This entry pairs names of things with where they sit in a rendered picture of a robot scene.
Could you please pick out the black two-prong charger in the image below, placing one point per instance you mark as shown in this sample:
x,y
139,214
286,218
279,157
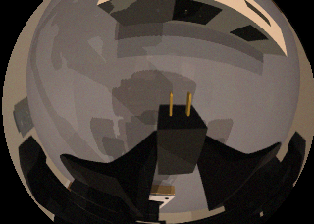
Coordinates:
x,y
180,137

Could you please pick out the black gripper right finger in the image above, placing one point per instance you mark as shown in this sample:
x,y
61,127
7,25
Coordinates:
x,y
224,170

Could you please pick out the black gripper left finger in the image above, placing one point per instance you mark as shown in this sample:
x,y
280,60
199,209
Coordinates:
x,y
129,177

